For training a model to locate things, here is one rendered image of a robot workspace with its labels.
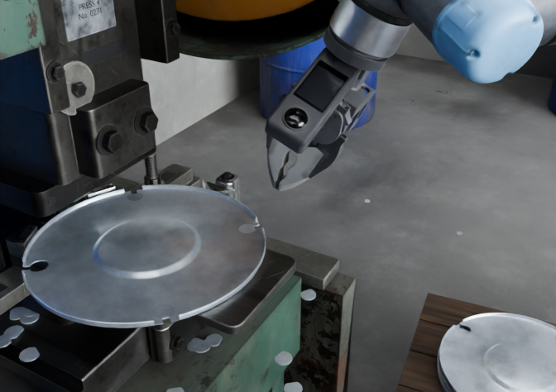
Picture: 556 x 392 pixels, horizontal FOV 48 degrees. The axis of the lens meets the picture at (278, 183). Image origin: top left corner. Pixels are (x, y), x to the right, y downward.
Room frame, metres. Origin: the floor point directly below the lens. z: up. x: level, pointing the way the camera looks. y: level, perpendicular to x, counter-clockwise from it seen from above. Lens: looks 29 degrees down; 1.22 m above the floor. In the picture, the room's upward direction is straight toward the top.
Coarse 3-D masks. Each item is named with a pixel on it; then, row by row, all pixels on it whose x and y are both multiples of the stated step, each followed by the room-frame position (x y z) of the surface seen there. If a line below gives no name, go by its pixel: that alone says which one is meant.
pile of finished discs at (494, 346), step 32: (480, 320) 0.95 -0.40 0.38; (512, 320) 0.95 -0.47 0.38; (448, 352) 0.86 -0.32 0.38; (480, 352) 0.86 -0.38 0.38; (512, 352) 0.85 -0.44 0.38; (544, 352) 0.86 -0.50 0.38; (448, 384) 0.79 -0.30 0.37; (480, 384) 0.78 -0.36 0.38; (512, 384) 0.78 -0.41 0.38; (544, 384) 0.78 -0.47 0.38
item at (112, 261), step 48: (144, 192) 0.76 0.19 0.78; (192, 192) 0.76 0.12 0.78; (48, 240) 0.64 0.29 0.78; (96, 240) 0.64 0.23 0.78; (144, 240) 0.63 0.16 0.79; (192, 240) 0.63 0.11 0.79; (240, 240) 0.64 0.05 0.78; (48, 288) 0.55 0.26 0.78; (96, 288) 0.55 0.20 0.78; (144, 288) 0.55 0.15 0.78; (192, 288) 0.55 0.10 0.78; (240, 288) 0.54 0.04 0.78
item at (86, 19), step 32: (64, 0) 0.62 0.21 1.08; (96, 0) 0.66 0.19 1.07; (128, 0) 0.70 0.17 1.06; (64, 32) 0.62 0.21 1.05; (96, 32) 0.65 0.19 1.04; (128, 32) 0.70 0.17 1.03; (64, 64) 0.60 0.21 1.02; (96, 64) 0.65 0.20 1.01; (128, 64) 0.69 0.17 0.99; (96, 96) 0.63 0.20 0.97; (128, 96) 0.64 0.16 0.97; (0, 128) 0.62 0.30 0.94; (32, 128) 0.60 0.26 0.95; (64, 128) 0.60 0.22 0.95; (96, 128) 0.60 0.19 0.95; (128, 128) 0.64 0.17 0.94; (0, 160) 0.63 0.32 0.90; (32, 160) 0.60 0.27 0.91; (64, 160) 0.59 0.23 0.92; (96, 160) 0.59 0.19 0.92; (128, 160) 0.63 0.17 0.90
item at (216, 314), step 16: (272, 256) 0.61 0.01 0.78; (288, 256) 0.61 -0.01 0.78; (256, 272) 0.58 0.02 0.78; (272, 272) 0.58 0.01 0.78; (288, 272) 0.58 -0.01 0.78; (256, 288) 0.55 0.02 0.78; (272, 288) 0.55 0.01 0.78; (224, 304) 0.52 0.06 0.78; (240, 304) 0.52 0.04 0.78; (256, 304) 0.52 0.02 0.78; (192, 320) 0.61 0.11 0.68; (208, 320) 0.50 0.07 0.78; (224, 320) 0.50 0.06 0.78; (240, 320) 0.50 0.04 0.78; (160, 336) 0.56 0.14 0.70; (176, 336) 0.58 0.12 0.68; (192, 336) 0.61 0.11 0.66; (160, 352) 0.56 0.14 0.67; (176, 352) 0.58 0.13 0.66
